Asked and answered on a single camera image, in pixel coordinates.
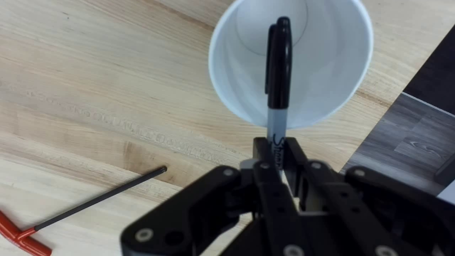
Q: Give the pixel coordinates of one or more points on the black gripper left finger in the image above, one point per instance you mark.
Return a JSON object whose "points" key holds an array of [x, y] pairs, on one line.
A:
{"points": [[192, 219]]}

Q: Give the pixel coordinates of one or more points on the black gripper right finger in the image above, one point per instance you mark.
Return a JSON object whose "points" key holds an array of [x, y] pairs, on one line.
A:
{"points": [[371, 213]]}

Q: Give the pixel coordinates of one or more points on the black sharpie marker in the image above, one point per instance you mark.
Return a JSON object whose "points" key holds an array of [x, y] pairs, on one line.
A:
{"points": [[277, 85]]}

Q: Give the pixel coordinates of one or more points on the brown paper coffee cup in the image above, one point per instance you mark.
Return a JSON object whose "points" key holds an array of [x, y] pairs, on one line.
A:
{"points": [[332, 44]]}

